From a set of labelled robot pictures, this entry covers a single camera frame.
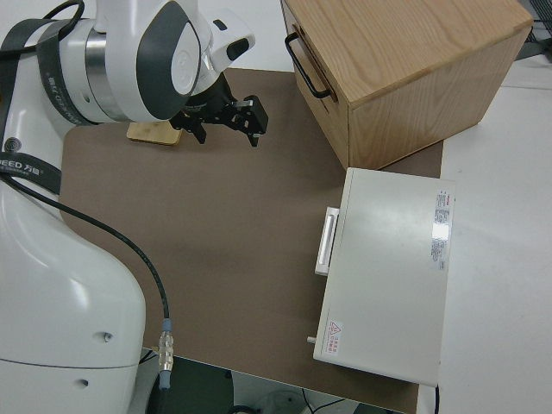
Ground light wooden box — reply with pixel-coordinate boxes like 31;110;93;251
279;0;534;172

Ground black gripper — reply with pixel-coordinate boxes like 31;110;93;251
169;74;269;149

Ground toaster oven door handle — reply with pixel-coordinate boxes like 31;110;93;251
313;206;342;277

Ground brown table mat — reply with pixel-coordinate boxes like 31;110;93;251
58;67;445;414

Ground white toaster oven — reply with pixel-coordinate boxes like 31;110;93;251
305;166;457;387

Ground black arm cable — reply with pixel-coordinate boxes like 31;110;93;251
0;0;177;392

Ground wooden mug tree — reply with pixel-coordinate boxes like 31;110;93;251
126;122;182;147

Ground black box handle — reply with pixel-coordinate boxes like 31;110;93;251
284;33;334;100

